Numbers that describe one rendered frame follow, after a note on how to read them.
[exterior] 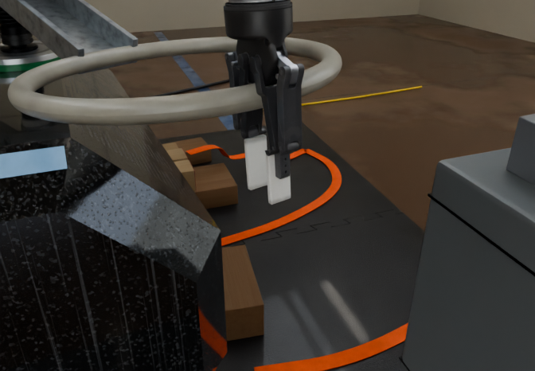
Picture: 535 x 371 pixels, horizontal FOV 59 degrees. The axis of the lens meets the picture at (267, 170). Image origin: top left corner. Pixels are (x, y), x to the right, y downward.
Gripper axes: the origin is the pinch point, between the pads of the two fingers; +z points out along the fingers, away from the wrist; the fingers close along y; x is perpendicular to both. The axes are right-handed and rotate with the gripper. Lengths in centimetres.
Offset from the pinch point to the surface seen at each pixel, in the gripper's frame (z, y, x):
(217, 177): 62, 129, -52
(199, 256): 24.3, 22.4, 1.9
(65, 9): -17, 69, 7
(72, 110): -10.0, 8.2, 19.8
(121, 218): 12.6, 23.4, 13.9
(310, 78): -10.5, -0.1, -6.9
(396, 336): 79, 27, -58
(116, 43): -11, 51, 3
